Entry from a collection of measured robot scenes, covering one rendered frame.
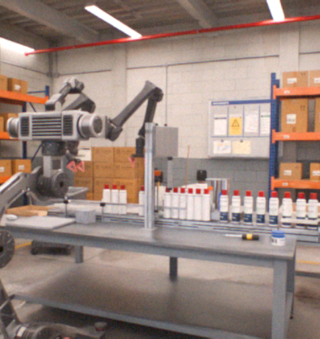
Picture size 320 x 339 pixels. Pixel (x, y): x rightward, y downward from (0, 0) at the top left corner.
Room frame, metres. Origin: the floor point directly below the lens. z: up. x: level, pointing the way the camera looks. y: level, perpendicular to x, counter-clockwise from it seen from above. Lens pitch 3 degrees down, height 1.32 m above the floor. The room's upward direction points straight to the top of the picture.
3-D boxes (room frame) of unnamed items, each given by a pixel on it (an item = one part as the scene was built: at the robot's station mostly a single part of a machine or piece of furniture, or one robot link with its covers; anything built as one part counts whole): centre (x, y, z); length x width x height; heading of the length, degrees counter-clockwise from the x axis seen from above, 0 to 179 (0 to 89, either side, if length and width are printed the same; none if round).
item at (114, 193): (2.64, 0.32, 0.98); 0.05 x 0.05 x 0.20
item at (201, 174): (3.03, -0.33, 1.04); 0.09 x 0.09 x 0.29
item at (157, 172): (2.47, 0.01, 1.05); 0.10 x 0.04 x 0.33; 158
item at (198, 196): (2.41, -0.25, 0.98); 0.05 x 0.05 x 0.20
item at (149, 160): (2.38, 0.07, 1.16); 0.04 x 0.04 x 0.67; 68
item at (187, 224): (2.53, 0.05, 0.85); 1.65 x 0.11 x 0.05; 68
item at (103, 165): (6.43, 0.78, 0.70); 1.20 x 0.82 x 1.39; 72
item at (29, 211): (2.91, 0.98, 0.85); 0.30 x 0.26 x 0.04; 68
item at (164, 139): (2.42, -0.02, 1.38); 0.17 x 0.10 x 0.19; 123
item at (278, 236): (1.99, -0.63, 0.87); 0.07 x 0.07 x 0.07
